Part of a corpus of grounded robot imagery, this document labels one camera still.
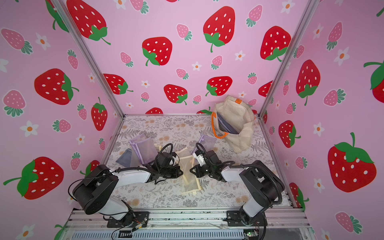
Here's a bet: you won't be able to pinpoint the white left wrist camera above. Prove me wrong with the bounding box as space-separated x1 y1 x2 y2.
170 152 178 166

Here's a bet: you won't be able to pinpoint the beige canvas bag orange handles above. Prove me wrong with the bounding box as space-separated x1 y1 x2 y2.
211 96 256 154

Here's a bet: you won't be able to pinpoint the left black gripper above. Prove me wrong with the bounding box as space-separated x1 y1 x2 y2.
160 165 185 178

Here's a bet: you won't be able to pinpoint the purple mesh pouch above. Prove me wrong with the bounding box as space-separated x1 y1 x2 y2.
129 134 158 165
199 135 217 152

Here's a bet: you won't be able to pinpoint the aluminium front rail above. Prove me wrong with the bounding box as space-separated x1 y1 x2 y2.
56 207 316 240

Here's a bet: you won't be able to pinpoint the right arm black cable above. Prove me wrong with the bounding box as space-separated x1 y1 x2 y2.
195 142 284 240

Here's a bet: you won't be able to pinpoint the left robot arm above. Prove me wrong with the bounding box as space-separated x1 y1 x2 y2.
72 153 184 226

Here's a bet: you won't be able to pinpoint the blue-grey mesh pouch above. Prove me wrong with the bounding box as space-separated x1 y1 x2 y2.
217 113 241 135

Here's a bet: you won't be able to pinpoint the grey-blue mesh pouch left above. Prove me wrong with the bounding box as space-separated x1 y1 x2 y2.
116 149 132 168

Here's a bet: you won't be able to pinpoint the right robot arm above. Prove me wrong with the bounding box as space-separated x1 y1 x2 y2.
190 150 285 226

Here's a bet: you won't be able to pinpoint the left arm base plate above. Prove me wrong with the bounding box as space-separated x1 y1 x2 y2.
107 211 150 229

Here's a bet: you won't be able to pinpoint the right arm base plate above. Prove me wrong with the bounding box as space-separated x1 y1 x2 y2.
224 210 268 227

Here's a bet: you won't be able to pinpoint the cream mesh pouch front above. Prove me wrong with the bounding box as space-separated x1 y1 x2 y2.
176 148 202 196

